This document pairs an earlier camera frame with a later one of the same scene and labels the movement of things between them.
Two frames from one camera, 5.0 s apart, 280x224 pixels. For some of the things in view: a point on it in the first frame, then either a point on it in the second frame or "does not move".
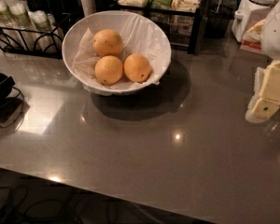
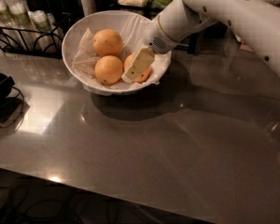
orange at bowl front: [108, 70] does not move
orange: [137, 67] does not move
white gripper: [277, 32] -> [157, 37]
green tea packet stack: [160, 1] does not move
